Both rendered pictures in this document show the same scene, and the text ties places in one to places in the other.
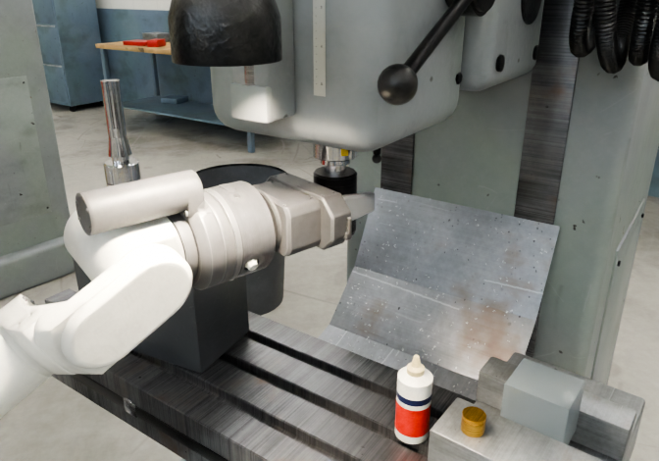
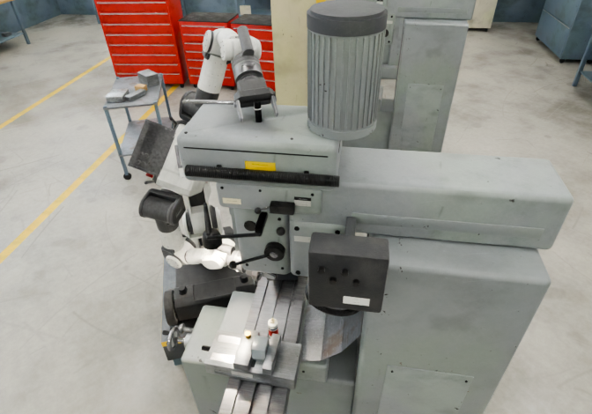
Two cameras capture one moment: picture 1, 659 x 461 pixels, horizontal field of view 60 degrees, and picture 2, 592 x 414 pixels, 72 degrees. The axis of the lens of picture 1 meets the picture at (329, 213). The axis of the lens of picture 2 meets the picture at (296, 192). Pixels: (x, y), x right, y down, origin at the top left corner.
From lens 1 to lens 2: 1.48 m
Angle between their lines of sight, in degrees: 58
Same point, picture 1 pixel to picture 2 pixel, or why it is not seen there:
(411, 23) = (252, 254)
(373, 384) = (290, 319)
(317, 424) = (267, 313)
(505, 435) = (248, 343)
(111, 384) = not seen: hidden behind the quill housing
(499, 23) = (295, 263)
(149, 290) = (212, 262)
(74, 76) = (575, 37)
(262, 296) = not seen: hidden behind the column
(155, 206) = (221, 250)
